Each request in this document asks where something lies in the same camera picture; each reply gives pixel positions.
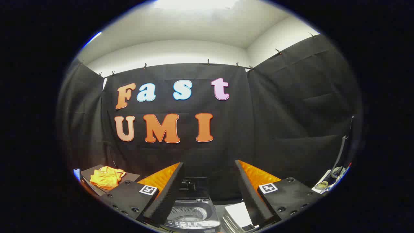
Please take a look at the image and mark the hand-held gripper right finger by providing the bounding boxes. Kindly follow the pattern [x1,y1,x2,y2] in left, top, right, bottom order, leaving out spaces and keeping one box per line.
[234,160,324,227]

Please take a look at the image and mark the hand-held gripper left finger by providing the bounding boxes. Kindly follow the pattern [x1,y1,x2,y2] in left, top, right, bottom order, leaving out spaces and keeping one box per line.
[100,162,185,226]

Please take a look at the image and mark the grey washing machine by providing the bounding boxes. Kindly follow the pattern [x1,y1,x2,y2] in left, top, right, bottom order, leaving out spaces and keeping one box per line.
[161,197,222,232]

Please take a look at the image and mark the orange polo shirt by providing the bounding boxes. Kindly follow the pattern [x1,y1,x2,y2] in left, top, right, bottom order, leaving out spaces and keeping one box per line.
[90,166,126,190]

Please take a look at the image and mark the white box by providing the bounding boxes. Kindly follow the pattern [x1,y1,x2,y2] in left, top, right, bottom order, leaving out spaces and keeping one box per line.
[223,202,256,232]

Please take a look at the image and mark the white sheet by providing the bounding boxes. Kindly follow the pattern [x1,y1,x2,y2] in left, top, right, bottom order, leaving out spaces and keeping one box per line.
[311,169,340,194]

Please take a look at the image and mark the grey hanging strap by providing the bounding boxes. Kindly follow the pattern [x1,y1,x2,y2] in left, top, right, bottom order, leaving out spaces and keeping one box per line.
[330,116,355,179]

